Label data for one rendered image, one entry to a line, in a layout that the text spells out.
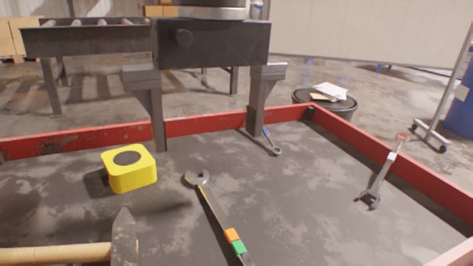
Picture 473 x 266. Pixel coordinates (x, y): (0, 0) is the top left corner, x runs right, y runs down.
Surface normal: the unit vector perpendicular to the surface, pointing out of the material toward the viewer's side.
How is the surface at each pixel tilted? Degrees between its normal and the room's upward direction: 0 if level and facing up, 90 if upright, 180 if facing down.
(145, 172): 90
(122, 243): 10
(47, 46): 90
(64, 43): 90
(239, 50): 88
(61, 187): 0
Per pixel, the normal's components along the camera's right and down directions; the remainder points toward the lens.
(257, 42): 0.40, 0.43
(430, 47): -0.04, 0.48
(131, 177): 0.58, 0.42
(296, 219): 0.05, -0.87
